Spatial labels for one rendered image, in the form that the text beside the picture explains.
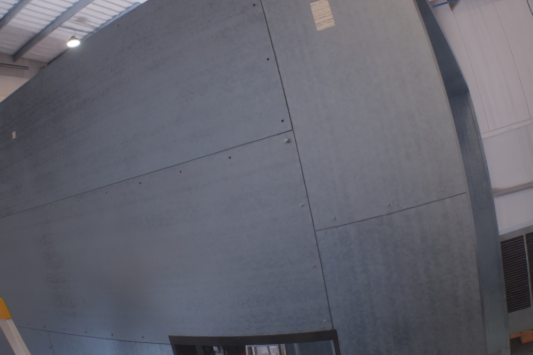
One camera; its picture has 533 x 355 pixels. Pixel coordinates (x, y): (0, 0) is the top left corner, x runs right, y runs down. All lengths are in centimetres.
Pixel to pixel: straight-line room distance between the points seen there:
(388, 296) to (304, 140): 45
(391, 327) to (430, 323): 10
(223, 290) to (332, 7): 82
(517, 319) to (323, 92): 504
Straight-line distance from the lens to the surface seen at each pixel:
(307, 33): 121
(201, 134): 133
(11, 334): 163
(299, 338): 128
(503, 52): 975
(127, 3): 1167
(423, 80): 110
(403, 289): 115
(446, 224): 110
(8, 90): 1312
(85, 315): 187
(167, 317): 153
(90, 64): 171
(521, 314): 590
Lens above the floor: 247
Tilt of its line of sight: 8 degrees up
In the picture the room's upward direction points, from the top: 12 degrees counter-clockwise
